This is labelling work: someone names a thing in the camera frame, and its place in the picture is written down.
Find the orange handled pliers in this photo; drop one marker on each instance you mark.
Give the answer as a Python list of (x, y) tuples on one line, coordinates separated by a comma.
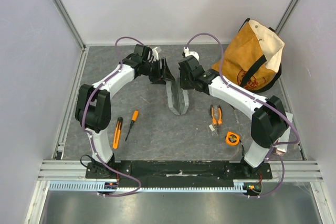
[(216, 114)]

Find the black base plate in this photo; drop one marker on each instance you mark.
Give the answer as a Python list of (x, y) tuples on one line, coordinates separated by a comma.
[(221, 169)]

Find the orange black screwdriver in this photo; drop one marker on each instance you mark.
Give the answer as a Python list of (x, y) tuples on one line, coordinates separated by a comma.
[(133, 120)]

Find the orange tape measure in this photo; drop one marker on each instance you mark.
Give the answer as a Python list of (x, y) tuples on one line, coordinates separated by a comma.
[(232, 139)]

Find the grey plastic tool case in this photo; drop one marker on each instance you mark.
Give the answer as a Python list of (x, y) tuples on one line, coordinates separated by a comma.
[(177, 98)]

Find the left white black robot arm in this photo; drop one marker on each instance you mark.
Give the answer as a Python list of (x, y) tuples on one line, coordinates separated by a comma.
[(93, 109)]

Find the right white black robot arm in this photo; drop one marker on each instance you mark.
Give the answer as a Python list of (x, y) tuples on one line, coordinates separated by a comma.
[(268, 118)]

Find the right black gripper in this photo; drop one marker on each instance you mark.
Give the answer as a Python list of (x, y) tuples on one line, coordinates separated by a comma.
[(182, 74)]

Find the brown canvas tote bag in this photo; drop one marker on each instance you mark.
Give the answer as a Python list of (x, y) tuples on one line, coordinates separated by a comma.
[(252, 60)]

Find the blue grey cable duct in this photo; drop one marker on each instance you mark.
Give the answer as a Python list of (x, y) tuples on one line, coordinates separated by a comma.
[(106, 187)]

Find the orange utility knife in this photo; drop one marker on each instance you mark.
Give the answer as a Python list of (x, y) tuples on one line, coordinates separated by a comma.
[(117, 133)]

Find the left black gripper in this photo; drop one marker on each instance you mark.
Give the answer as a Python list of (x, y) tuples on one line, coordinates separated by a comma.
[(159, 78)]

